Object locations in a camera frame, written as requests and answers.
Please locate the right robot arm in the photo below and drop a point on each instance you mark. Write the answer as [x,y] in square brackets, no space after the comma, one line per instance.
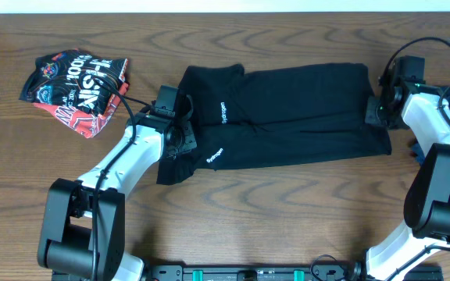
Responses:
[408,102]

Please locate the black Hydrogen t-shirt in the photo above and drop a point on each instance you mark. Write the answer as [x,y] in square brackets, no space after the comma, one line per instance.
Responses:
[292,116]

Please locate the folded red printed shirt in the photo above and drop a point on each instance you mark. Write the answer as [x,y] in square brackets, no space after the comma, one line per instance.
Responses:
[87,125]

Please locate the folded black printed shirt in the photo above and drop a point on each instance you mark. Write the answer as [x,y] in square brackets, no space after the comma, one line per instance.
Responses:
[74,78]

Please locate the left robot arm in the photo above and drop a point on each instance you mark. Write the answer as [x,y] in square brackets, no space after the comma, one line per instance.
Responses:
[83,229]

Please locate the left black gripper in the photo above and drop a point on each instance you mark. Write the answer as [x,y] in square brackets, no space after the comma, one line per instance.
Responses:
[191,141]

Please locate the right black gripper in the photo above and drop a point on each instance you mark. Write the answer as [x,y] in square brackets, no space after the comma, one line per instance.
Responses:
[371,104]

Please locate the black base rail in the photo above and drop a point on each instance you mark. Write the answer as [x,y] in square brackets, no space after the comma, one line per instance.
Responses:
[244,273]

